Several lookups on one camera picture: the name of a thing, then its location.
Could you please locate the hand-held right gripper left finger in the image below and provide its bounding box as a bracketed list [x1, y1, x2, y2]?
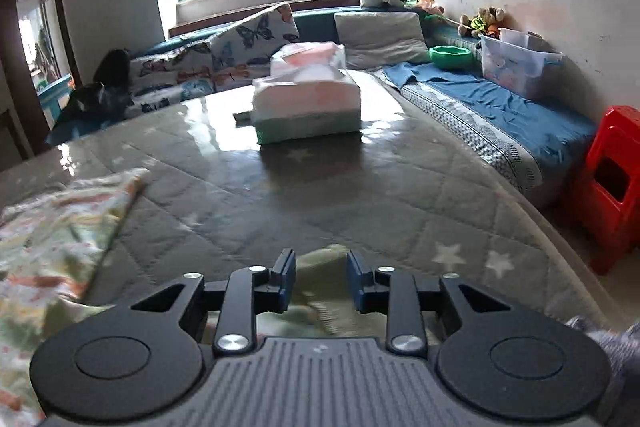
[131, 249, 297, 355]

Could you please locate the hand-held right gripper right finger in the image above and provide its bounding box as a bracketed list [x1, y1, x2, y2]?
[347, 250, 512, 355]

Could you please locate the patterned light green garment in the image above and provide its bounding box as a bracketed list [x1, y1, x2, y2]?
[0, 168, 346, 427]

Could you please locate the grey quilted star tablecloth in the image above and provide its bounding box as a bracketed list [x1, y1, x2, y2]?
[0, 69, 608, 338]

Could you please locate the tissue pack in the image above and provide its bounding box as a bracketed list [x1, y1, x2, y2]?
[251, 42, 362, 146]

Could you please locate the blue bed sheet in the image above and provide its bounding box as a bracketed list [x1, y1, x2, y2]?
[385, 62, 598, 168]

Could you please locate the butterfly print blanket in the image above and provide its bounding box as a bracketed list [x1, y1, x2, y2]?
[120, 42, 261, 115]

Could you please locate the green plastic bowl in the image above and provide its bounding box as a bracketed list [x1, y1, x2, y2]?
[429, 45, 475, 70]

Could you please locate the grey pillow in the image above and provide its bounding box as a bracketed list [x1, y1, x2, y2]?
[333, 11, 432, 70]

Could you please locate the butterfly print cushion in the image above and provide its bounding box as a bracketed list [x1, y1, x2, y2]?
[207, 2, 301, 72]

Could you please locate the black bag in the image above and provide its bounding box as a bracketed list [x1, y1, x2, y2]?
[59, 49, 133, 128]

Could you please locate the red plastic stool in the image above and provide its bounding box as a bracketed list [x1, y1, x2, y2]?
[567, 106, 640, 275]

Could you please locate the clear plastic storage box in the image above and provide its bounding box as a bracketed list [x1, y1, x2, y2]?
[477, 27, 565, 100]

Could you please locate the orange green plush toy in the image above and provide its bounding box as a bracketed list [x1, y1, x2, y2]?
[404, 0, 447, 16]

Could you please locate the brown plush toy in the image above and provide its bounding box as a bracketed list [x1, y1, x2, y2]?
[457, 7, 506, 38]

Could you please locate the wooden door frame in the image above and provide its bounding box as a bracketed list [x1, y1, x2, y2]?
[0, 0, 83, 172]

